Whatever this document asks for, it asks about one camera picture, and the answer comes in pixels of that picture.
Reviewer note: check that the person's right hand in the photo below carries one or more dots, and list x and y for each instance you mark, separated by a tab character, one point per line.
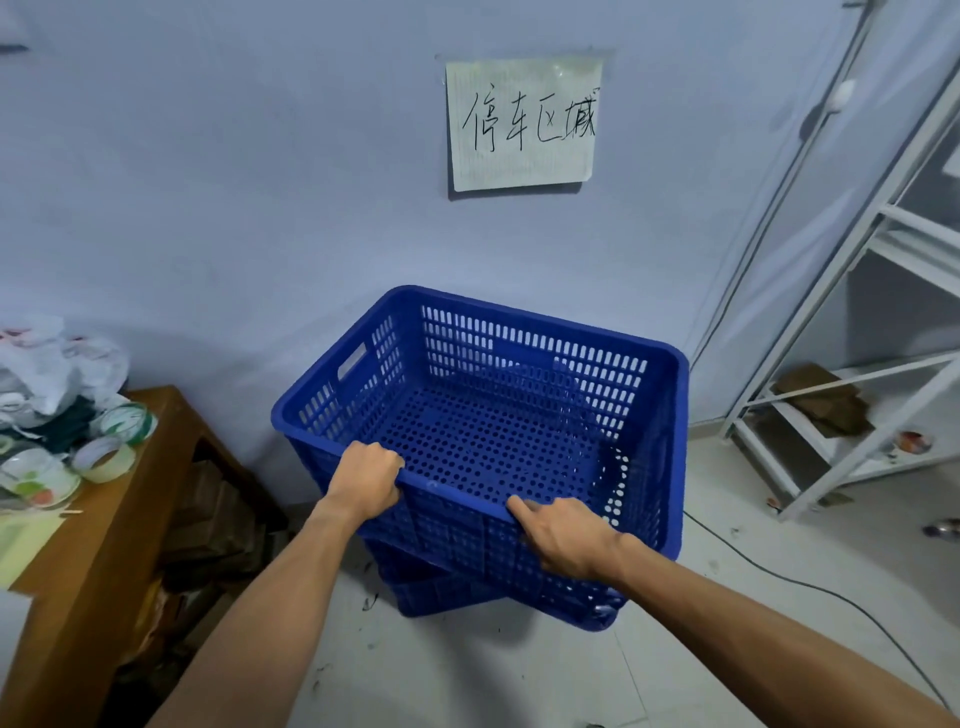
570	536

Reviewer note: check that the person's left hand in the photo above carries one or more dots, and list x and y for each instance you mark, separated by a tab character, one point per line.
360	484

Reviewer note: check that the person's right thumb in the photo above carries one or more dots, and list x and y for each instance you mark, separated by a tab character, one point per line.
529	514

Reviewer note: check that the person's left thumb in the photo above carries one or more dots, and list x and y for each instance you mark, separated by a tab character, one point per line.
388	495

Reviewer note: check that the blue perforated plastic crate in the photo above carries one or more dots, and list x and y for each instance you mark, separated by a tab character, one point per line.
487	435
427	585

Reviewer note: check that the person's right forearm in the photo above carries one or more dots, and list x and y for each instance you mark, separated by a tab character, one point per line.
750	645

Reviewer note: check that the person's left forearm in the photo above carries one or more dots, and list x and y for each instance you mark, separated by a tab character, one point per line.
255	622

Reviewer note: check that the brown cardboard boxes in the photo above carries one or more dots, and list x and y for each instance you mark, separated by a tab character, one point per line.
217	517

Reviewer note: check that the green-edged clear tape roll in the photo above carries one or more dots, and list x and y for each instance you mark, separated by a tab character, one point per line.
129	422

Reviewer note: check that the brown wooden table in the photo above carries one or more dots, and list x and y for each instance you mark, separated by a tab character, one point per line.
82	570

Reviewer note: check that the brown cardboard pieces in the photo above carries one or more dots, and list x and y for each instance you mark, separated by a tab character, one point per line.
825	401

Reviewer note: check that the dark green cloth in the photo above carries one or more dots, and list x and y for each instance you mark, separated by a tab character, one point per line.
64	431

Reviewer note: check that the clear plastic wrapper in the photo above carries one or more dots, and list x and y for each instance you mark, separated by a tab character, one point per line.
37	480

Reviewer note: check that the crumpled white plastic bags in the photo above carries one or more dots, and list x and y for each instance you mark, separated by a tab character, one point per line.
52	367

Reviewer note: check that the yellow paper sheet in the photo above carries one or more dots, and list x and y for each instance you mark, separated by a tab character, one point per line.
22	544

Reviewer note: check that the small tape roll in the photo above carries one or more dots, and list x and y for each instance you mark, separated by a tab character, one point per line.
913	442

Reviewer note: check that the white paper sheet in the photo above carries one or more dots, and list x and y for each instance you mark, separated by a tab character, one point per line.
11	626

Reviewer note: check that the white metal shelf rack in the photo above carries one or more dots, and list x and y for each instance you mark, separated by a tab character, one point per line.
847	255

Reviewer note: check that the small dark floor object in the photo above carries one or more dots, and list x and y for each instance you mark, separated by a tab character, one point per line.
943	529

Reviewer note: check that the handwritten paper wall sign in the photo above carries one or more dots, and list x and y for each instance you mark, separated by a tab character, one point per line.
523	124

